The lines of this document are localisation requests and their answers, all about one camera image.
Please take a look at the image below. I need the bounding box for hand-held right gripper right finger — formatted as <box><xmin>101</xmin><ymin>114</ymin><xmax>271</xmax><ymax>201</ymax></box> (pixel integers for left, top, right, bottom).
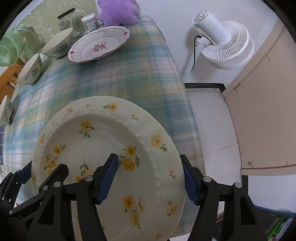
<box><xmin>180</xmin><ymin>154</ymin><xmax>270</xmax><ymax>241</ymax></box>

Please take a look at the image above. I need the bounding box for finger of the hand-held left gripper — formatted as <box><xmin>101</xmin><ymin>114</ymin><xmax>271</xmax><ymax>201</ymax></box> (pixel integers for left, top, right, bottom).
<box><xmin>0</xmin><ymin>160</ymin><xmax>33</xmax><ymax>204</ymax></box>
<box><xmin>9</xmin><ymin>164</ymin><xmax>69</xmax><ymax>217</ymax></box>

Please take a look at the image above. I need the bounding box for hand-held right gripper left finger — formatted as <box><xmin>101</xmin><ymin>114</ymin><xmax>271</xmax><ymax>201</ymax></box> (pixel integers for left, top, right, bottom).
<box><xmin>26</xmin><ymin>153</ymin><xmax>119</xmax><ymax>241</ymax></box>

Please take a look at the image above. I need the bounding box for cream plate with yellow flowers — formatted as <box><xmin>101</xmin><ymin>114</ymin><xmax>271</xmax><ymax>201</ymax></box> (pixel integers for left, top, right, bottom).
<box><xmin>31</xmin><ymin>95</ymin><xmax>186</xmax><ymax>241</ymax></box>

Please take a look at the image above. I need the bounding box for white plate with red pattern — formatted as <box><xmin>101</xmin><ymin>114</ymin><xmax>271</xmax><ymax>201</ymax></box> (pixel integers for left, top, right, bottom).
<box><xmin>68</xmin><ymin>26</ymin><xmax>131</xmax><ymax>64</ymax></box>

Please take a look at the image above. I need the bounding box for dark container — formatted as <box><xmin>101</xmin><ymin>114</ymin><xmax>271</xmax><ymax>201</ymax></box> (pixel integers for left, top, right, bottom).
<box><xmin>254</xmin><ymin>204</ymin><xmax>294</xmax><ymax>241</ymax></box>

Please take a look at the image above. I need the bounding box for black door sill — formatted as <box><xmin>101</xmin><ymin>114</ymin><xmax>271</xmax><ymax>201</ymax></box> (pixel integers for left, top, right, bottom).
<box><xmin>184</xmin><ymin>83</ymin><xmax>226</xmax><ymax>94</ymax></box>

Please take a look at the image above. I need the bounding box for plaid tablecloth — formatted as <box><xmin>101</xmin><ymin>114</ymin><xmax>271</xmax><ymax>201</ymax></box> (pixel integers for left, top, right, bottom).
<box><xmin>2</xmin><ymin>15</ymin><xmax>206</xmax><ymax>241</ymax></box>

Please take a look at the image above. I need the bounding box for beige door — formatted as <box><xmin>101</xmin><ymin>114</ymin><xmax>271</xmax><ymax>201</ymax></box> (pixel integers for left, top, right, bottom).
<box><xmin>222</xmin><ymin>22</ymin><xmax>296</xmax><ymax>176</ymax></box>

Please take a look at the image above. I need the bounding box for green desk fan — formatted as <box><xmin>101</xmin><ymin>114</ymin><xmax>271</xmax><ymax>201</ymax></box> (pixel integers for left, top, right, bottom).
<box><xmin>0</xmin><ymin>29</ymin><xmax>35</xmax><ymax>67</ymax></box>

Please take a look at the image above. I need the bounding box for small glass jar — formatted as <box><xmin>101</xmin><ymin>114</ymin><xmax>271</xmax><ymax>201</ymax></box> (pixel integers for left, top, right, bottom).
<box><xmin>72</xmin><ymin>14</ymin><xmax>87</xmax><ymax>35</ymax></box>

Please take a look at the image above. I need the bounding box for cotton swab container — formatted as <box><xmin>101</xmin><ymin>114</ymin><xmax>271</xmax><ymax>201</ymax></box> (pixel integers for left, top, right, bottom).
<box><xmin>81</xmin><ymin>13</ymin><xmax>97</xmax><ymax>32</ymax></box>

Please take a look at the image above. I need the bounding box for glass jar with black lid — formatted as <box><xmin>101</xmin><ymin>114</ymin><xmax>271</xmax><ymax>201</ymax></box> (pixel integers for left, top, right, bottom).
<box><xmin>57</xmin><ymin>8</ymin><xmax>77</xmax><ymax>32</ymax></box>

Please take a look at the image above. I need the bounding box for white standing fan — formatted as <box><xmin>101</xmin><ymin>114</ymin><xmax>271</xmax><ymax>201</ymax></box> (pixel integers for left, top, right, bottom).
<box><xmin>183</xmin><ymin>10</ymin><xmax>255</xmax><ymax>80</ymax></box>

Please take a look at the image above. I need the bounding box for purple plush toy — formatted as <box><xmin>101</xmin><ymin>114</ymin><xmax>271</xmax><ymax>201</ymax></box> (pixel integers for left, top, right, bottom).
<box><xmin>97</xmin><ymin>0</ymin><xmax>140</xmax><ymax>26</ymax></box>

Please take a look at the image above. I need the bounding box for black fan cable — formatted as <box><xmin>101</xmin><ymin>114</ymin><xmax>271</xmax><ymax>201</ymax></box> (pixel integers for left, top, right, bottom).
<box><xmin>190</xmin><ymin>34</ymin><xmax>202</xmax><ymax>73</ymax></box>

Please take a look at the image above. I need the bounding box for green patterned wall cloth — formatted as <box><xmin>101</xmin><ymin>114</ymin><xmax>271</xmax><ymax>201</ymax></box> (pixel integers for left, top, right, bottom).
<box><xmin>14</xmin><ymin>0</ymin><xmax>102</xmax><ymax>54</ymax></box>

